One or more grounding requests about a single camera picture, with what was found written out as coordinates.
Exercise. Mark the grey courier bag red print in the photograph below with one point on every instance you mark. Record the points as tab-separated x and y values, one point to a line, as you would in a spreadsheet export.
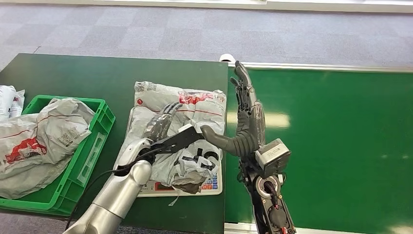
42	142

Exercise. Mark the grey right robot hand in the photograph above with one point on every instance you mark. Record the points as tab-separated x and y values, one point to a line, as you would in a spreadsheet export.
250	129

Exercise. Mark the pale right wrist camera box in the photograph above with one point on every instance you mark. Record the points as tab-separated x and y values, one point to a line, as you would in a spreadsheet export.
272	156

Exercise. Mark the grey courier bag black print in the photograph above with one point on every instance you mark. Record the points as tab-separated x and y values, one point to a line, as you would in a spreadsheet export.
197	106

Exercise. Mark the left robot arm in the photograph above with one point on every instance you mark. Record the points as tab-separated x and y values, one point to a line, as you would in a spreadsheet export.
116	197

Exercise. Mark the green plastic crate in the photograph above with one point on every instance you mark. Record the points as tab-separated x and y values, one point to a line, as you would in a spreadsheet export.
69	190

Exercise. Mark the white conveyor roller end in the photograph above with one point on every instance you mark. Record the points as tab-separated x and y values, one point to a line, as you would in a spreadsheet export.
227	57

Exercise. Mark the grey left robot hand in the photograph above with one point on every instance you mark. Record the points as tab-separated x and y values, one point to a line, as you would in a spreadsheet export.
158	124

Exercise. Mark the green conveyor belt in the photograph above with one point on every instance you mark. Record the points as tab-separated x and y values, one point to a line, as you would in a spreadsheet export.
338	145

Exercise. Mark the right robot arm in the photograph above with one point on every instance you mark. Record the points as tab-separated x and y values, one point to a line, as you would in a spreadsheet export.
274	210

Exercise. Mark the white electronic weighing scale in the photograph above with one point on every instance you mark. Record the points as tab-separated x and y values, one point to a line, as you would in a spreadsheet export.
213	185

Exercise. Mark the white plastic package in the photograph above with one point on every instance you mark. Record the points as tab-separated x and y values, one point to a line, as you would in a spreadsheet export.
5	100
18	103

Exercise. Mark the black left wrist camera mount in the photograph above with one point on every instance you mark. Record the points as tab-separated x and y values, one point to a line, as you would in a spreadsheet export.
180	139

